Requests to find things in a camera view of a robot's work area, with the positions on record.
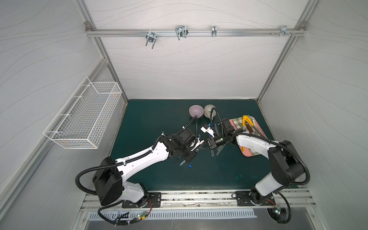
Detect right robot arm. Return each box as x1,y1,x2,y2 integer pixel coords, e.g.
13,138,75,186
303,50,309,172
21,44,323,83
201,122,311,205

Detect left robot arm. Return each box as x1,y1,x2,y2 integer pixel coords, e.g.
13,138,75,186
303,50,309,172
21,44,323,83
75,129,204,208

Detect test tube ten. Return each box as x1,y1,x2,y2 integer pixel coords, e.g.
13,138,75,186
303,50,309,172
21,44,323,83
216,144,226,156

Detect test tube eight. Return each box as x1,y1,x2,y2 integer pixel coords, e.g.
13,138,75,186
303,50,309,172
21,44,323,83
213,123,219,135

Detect green table mat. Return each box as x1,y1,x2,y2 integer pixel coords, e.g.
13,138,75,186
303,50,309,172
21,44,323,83
111,100,273,190

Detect checked cloth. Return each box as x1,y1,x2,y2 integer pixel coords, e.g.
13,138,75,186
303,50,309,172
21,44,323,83
231,115,265,156

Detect pink tray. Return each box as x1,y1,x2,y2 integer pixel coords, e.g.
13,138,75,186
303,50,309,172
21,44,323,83
228,117,266,158

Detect yellow tongs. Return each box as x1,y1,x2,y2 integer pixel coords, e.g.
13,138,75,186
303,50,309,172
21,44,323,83
242,116,254,127

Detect grey ribbed mug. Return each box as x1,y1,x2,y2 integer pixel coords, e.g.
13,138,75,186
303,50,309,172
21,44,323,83
204,104,216,119

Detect purple bowl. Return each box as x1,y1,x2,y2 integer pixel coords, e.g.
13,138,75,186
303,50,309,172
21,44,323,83
189,105,204,118

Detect metal clamp three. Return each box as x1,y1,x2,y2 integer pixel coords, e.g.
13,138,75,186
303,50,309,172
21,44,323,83
211,25,217,37

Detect metal clamp one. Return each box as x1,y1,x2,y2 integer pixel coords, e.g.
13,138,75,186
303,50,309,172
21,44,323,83
145,32,157,49

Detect metal clamp two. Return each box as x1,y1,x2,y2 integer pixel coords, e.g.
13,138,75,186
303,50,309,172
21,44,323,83
175,25,188,40

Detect metal clamp four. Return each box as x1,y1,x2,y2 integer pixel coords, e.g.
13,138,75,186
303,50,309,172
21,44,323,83
270,26,296,37

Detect aluminium cross bar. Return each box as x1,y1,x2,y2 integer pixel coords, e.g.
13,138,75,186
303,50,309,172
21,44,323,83
86,28,307,37

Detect brown handled utensil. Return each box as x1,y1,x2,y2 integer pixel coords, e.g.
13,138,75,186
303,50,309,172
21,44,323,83
245,122,254,134

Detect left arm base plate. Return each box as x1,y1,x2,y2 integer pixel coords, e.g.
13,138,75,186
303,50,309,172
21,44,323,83
122,192,162,209

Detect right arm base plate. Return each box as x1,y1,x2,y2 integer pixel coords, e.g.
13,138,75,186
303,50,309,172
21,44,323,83
231,190,276,207

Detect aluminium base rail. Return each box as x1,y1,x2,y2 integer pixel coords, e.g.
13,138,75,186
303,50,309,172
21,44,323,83
80,188,316,212

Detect white wire basket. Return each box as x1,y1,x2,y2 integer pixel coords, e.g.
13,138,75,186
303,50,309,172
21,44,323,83
43,76,122,150

